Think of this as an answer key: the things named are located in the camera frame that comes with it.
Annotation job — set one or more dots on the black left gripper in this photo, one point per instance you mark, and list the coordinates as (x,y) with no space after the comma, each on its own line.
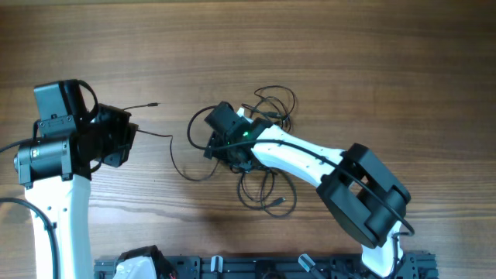
(121,118)

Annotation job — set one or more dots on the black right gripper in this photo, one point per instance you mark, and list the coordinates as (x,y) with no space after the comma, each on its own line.
(215,146)

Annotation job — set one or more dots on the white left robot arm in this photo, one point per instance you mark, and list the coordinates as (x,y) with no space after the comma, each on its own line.
(55,170)

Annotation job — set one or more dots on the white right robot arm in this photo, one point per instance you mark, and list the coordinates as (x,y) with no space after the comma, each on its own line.
(364,197)

